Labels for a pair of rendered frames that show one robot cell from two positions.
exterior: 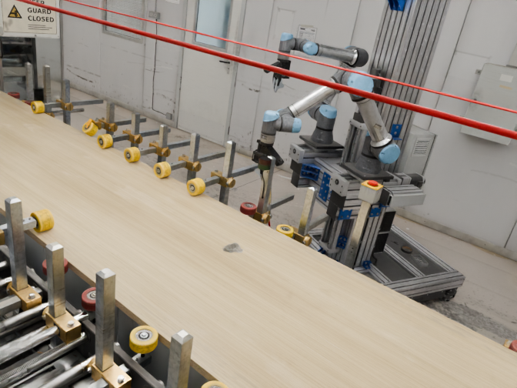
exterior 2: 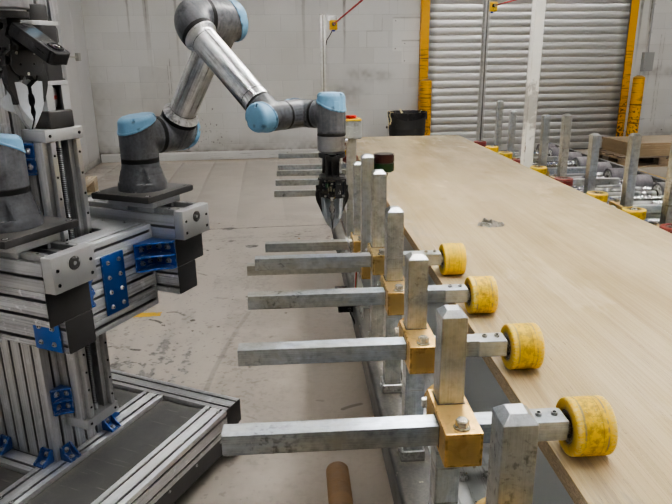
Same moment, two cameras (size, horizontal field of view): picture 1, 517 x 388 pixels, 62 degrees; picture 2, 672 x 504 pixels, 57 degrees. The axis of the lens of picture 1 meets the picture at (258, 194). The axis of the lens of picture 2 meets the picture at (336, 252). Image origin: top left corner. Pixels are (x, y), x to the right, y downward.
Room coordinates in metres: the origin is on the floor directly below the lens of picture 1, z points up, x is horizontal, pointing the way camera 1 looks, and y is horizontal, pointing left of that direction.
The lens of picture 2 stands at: (3.08, 1.33, 1.43)
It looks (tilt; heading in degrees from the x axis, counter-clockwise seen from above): 17 degrees down; 233
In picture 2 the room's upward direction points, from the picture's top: 1 degrees counter-clockwise
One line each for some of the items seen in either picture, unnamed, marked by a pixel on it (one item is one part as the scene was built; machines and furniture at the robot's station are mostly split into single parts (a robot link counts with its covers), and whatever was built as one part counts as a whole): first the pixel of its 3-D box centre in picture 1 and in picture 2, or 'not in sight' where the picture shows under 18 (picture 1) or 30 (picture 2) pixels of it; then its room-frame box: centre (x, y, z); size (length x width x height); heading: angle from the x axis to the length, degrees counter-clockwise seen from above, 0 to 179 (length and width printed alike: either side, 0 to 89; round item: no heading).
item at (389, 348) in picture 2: (165, 146); (383, 347); (2.43, 0.60, 0.95); 0.50 x 0.04 x 0.04; 147
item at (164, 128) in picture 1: (161, 163); (413, 376); (2.35, 0.60, 0.87); 0.04 x 0.04 x 0.48; 57
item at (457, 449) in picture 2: (132, 136); (451, 421); (2.50, 0.82, 0.95); 0.14 x 0.06 x 0.05; 57
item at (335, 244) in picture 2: (304, 229); (331, 245); (1.91, -0.26, 0.84); 0.44 x 0.03 x 0.04; 147
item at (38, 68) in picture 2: (281, 68); (10, 46); (2.83, -0.01, 1.46); 0.09 x 0.08 x 0.12; 119
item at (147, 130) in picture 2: (375, 142); (139, 135); (2.39, -0.60, 1.21); 0.13 x 0.12 x 0.14; 15
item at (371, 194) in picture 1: (370, 192); (351, 129); (1.66, -0.46, 1.18); 0.07 x 0.07 x 0.08; 57
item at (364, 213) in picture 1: (355, 245); (351, 198); (1.66, -0.46, 0.93); 0.05 x 0.05 x 0.45; 57
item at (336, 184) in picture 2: (264, 152); (332, 175); (2.10, 0.01, 1.13); 0.09 x 0.08 x 0.12; 55
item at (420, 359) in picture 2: (159, 149); (417, 343); (2.37, 0.62, 0.95); 0.14 x 0.06 x 0.05; 57
